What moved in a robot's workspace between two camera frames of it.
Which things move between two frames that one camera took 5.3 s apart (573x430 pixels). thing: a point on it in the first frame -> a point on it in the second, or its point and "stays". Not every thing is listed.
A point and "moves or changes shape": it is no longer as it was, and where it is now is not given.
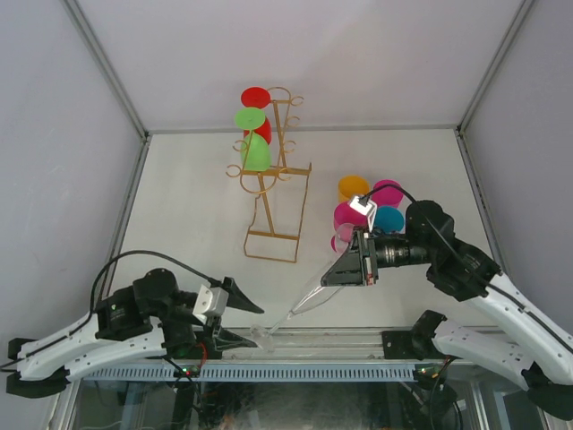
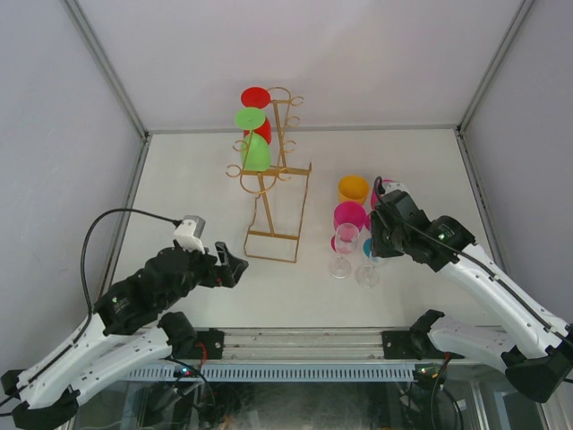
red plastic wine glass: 258,97 stays
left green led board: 191,371 stays
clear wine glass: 344,237 stays
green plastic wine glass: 255,152 stays
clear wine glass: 320,295 moves or changes shape
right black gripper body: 367,245 -> 387,243
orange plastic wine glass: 352,184 stays
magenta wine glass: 345,213 stays
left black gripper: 223,338 -> 226,274
